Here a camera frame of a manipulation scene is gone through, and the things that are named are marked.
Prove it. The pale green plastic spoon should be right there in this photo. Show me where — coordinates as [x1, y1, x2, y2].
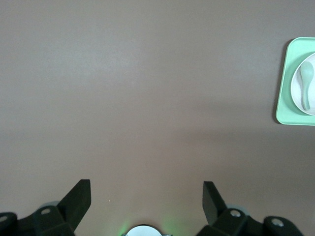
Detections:
[299, 61, 315, 112]

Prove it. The round beige plate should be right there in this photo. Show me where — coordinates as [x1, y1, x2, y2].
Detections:
[290, 52, 315, 117]

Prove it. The brown table cover sheet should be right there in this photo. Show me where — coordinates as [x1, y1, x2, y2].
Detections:
[0, 0, 315, 236]

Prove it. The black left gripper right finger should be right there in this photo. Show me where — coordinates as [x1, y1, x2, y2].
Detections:
[196, 181, 302, 236]

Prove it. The light green rectangular tray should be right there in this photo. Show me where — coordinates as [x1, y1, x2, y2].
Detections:
[275, 36, 315, 127]

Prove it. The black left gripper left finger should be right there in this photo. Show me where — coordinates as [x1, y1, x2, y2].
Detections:
[0, 179, 92, 236]

